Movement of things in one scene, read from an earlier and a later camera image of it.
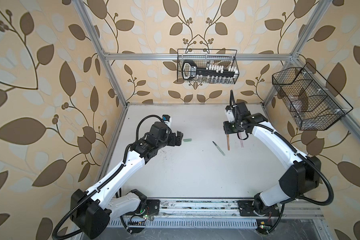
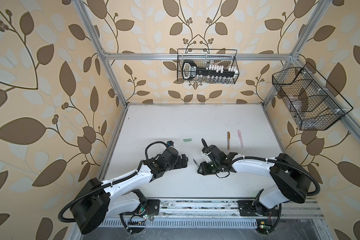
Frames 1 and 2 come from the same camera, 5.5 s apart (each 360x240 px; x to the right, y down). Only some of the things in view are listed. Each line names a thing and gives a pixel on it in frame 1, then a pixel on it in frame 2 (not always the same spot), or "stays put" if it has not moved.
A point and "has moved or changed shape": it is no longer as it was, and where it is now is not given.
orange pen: [228, 140] stays put
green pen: [218, 148] has moved or changed shape
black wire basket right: [314, 104] stays put
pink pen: [241, 142] stays put
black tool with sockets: [212, 71] stays put
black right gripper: [226, 128] to [203, 169]
